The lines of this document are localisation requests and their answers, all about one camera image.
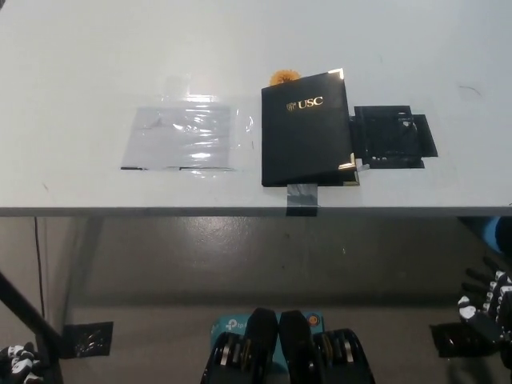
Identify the thin black cable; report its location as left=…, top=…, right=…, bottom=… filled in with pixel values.
left=34, top=218, right=45, bottom=317

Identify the black USC diary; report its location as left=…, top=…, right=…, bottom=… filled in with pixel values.
left=260, top=67, right=361, bottom=188

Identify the grey duct tape strip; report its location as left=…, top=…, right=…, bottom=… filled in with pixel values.
left=286, top=183, right=321, bottom=217

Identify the teal tp-link box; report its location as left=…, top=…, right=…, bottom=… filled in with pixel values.
left=210, top=311, right=326, bottom=374

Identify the clear plastic tape sheet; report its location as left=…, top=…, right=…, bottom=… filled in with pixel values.
left=119, top=86, right=257, bottom=173

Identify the orange spiky ring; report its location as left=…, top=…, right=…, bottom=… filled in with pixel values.
left=269, top=70, right=301, bottom=86

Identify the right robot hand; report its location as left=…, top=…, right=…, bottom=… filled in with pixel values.
left=457, top=258, right=512, bottom=348

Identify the blue object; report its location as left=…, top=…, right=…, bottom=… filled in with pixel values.
left=479, top=218, right=512, bottom=253

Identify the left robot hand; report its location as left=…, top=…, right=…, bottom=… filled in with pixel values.
left=0, top=342, right=43, bottom=384

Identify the black tape patch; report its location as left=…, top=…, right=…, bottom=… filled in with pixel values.
left=348, top=104, right=439, bottom=170

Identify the black floor tape square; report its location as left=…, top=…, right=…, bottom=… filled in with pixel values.
left=62, top=321, right=114, bottom=358
left=430, top=322, right=501, bottom=358

